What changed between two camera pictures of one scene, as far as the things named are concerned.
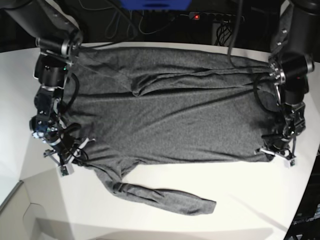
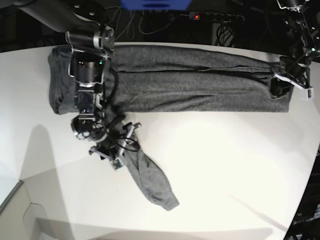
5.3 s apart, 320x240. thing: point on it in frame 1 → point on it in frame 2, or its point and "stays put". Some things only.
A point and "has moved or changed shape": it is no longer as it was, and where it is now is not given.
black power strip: [216, 17] stays put
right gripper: [285, 153] → [281, 84]
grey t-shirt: [128, 106] has moved or changed shape
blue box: [155, 5] stays put
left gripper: [66, 160] → [111, 147]
